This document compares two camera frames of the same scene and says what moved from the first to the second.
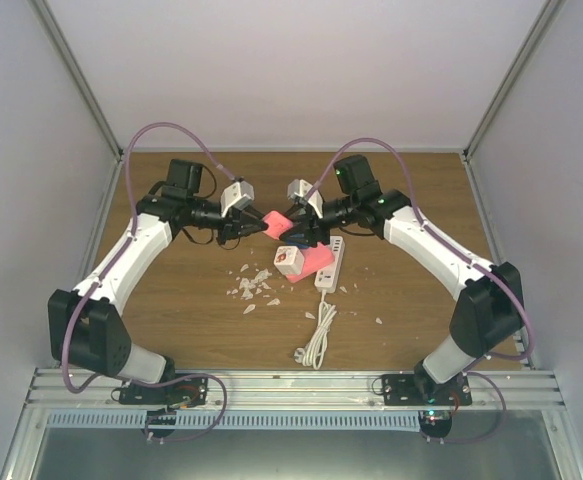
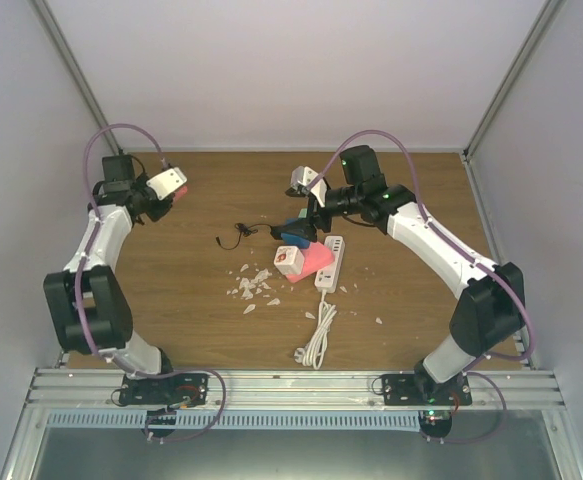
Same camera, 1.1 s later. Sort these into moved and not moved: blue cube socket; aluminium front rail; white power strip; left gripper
Moved: left gripper
Not moved: white power strip; blue cube socket; aluminium front rail
